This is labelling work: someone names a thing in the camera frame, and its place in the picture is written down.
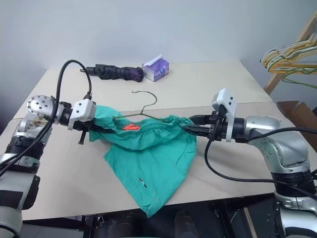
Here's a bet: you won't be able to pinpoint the dark rounded shape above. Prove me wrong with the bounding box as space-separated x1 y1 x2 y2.
172 210 199 238

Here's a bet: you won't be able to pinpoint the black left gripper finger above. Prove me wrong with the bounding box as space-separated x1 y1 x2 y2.
92 125 117 134

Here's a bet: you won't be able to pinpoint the green shorts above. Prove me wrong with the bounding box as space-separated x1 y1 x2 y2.
88 104 198 219

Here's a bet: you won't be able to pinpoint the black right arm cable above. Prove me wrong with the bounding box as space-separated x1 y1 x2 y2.
204 120 317 197

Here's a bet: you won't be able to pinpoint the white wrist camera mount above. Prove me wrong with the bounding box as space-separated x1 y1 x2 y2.
67 99 97 131
211 87 237 143

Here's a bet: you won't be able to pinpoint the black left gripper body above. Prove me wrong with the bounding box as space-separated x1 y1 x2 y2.
73 119 98 145

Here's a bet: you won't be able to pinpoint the bundle of coloured wire hangers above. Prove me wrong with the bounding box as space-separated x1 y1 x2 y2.
259 31 317 90

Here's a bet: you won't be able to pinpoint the wooden rack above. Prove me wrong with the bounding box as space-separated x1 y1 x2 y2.
263 11 317 96

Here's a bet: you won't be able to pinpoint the black metal table leg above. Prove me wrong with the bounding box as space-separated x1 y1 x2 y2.
210 201 231 238
83 215 105 238

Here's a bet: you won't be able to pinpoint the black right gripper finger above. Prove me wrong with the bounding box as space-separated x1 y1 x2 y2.
189 114 211 125
184 124 211 137

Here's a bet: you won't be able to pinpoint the folded black umbrella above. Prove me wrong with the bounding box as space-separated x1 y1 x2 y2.
79 63 145 83

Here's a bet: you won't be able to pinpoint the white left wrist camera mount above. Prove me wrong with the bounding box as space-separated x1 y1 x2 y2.
67 99 97 131

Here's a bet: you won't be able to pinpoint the purple tissue box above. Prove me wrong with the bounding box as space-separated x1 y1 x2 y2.
141 53 170 83

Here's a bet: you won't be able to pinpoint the olive wire hanger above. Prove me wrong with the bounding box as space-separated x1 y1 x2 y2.
112 89 174 125

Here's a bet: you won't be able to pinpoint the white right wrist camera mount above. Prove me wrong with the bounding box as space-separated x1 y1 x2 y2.
211 87 237 143

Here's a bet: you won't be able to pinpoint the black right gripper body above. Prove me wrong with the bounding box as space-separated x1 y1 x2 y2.
209 111 228 142

